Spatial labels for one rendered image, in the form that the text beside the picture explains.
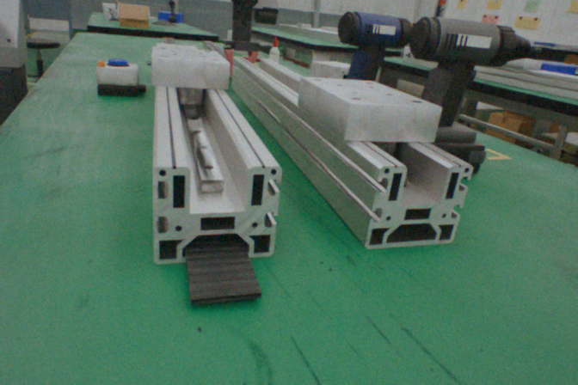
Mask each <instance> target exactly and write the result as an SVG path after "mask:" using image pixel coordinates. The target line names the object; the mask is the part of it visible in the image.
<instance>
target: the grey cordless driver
mask: <svg viewBox="0 0 578 385"><path fill-rule="evenodd" d="M409 46H410V51H411V53H412V54H413V56H414V58H418V59H423V60H426V61H435V63H438V65H437V67H436V68H433V70H432V69H431V70H430V72H429V75H428V79H427V82H426V85H425V87H423V90H422V92H421V97H420V99H421V100H424V101H428V102H431V103H433V104H435V105H438V106H441V107H442V113H441V116H440V119H439V123H438V127H437V131H436V135H435V140H434V142H433V143H430V144H432V145H434V146H435V147H437V148H439V149H442V150H444V151H446V152H448V153H450V155H452V156H454V157H457V158H458V159H460V160H462V161H464V162H467V163H469V164H471V165H472V166H473V173H472V174H477V173H478V171H479V168H480V164H481V163H483V161H484V158H485V155H487V151H485V150H484V145H483V144H480V143H479V142H477V141H476V139H477V132H476V131H474V130H472V129H470V128H468V127H466V126H464V125H460V124H459V123H458V122H457V121H454V118H456V115H457V113H458V108H459V106H460V103H461V100H462V99H463V96H464V92H465V90H466V89H470V88H471V86H472V83H473V82H474V79H475V76H476V73H477V71H476V70H474V69H475V66H493V67H501V66H502V65H506V64H507V61H512V60H516V59H522V58H525V57H526V56H527V55H528V53H529V52H534V53H541V52H542V49H539V48H531V43H530V41H529V40H528V39H526V38H524V37H521V36H519V35H517V34H515V32H514V30H513V28H512V27H509V26H501V25H495V24H494V23H487V22H479V21H465V20H457V19H449V18H441V17H432V18H430V17H422V18H421V19H420V20H419V21H418V22H417V23H416V24H415V25H414V27H413V29H412V33H411V35H410V41H409Z"/></svg>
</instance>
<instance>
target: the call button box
mask: <svg viewBox="0 0 578 385"><path fill-rule="evenodd" d="M104 64H105V67H98V66H97V67H96V80H97V84H98V86H97V94H98V95H103V96H125V97H138V92H146V85H144V84H139V82H138V81H139V69H138V65H137V64H125V65H117V64H109V63H104Z"/></svg>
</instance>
